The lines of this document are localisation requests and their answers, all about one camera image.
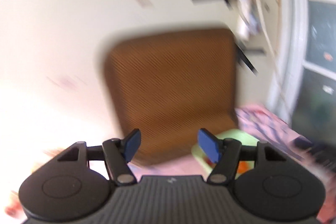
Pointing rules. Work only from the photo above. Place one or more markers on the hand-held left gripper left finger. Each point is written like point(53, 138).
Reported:
point(132, 144)

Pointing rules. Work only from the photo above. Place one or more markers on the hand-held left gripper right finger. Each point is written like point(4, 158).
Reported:
point(208, 145)

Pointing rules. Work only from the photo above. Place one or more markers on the light green plastic basin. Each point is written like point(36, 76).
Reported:
point(236, 134)

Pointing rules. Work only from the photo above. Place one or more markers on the mandarin orange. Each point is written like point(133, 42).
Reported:
point(242, 166)

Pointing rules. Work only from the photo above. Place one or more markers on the pink printed bed sheet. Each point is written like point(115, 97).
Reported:
point(262, 121)

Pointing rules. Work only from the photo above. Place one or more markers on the brown woven seat mat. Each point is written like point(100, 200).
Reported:
point(170, 82)

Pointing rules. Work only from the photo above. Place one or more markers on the white window frame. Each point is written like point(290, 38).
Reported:
point(296, 29)

